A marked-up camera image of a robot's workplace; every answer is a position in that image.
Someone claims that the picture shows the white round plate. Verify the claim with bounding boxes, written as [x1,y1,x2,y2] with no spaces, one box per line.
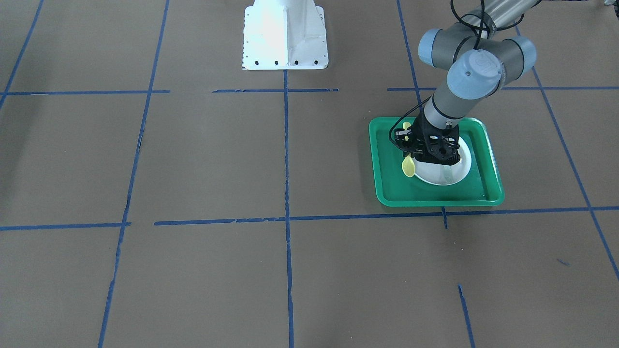
[413,137,472,186]

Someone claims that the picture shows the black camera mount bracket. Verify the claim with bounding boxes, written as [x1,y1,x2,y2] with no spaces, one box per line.
[391,125,413,152]

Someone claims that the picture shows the green plastic tray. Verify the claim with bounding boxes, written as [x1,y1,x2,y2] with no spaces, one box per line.
[368,117,505,207]

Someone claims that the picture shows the yellow plastic spoon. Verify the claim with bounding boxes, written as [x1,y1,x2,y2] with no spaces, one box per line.
[401,122,416,178]

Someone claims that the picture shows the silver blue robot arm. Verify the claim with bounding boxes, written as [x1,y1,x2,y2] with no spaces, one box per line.
[390,0,538,166]

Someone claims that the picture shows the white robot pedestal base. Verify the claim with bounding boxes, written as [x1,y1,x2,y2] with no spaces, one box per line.
[241,0,329,71]

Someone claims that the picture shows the pale green plastic fork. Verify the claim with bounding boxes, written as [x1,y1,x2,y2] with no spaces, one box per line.
[440,164,458,185]

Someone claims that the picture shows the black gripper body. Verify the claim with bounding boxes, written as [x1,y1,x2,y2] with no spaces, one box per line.
[409,112,461,165]

